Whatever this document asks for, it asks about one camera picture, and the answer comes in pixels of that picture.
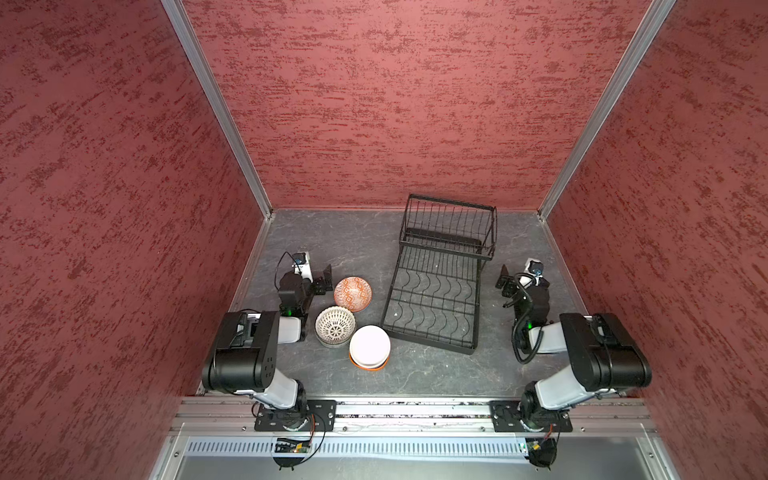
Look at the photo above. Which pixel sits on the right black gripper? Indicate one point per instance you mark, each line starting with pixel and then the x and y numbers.
pixel 510 286

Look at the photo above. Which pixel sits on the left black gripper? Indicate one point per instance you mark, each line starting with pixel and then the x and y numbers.
pixel 320 282

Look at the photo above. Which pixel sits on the orange square bowl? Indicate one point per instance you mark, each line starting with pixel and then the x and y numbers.
pixel 371 368

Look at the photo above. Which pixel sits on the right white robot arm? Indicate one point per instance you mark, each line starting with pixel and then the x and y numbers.
pixel 603 358

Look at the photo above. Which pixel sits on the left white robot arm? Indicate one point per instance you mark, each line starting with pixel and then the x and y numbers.
pixel 242 360

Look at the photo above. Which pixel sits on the red patterned bowl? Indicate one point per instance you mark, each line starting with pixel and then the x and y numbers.
pixel 353 293

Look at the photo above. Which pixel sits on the white lattice patterned bowl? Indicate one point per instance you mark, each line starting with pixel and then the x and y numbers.
pixel 335 326

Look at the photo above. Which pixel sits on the left corner aluminium profile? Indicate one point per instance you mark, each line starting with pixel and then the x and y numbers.
pixel 189 41

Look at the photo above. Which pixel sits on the corner aluminium profile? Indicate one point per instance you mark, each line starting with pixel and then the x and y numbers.
pixel 189 41
pixel 647 30

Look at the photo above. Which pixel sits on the right corner aluminium profile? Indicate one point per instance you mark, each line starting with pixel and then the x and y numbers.
pixel 647 30

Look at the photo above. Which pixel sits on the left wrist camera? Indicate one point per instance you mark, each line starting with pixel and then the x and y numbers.
pixel 302 261

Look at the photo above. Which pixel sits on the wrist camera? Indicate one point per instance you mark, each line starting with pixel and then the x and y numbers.
pixel 302 261
pixel 533 271

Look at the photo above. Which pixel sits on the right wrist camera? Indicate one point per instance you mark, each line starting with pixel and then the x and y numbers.
pixel 533 271

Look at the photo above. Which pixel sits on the black wire dish rack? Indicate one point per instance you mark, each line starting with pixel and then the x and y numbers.
pixel 434 295

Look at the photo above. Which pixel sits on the perforated cable duct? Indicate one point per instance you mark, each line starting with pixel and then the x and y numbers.
pixel 420 448

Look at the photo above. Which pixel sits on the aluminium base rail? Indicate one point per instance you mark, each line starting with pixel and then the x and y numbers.
pixel 442 416

